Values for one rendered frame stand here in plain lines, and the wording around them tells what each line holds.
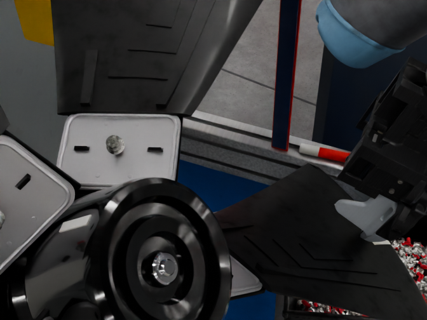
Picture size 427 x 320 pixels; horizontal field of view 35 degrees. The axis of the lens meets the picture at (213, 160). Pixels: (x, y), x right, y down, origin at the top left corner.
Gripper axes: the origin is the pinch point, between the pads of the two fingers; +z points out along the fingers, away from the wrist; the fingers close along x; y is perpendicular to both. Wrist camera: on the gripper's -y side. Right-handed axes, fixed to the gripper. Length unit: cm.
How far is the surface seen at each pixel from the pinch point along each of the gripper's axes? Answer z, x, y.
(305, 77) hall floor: 109, -134, 7
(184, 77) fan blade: -15.0, 6.8, 22.2
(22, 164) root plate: -17.7, 21.8, 27.3
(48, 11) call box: 12, -18, 47
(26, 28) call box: 18, -18, 50
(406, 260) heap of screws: 16.2, -11.0, -9.7
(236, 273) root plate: -6.4, 15.2, 11.6
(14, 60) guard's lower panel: 67, -51, 70
